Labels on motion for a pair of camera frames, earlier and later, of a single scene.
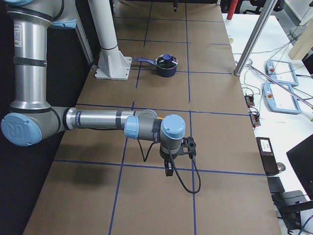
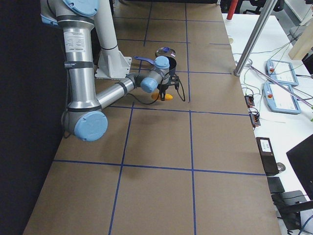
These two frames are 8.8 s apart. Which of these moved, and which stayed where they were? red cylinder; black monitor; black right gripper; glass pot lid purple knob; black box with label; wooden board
Moved: black right gripper; glass pot lid purple knob
Stayed: black box with label; red cylinder; wooden board; black monitor
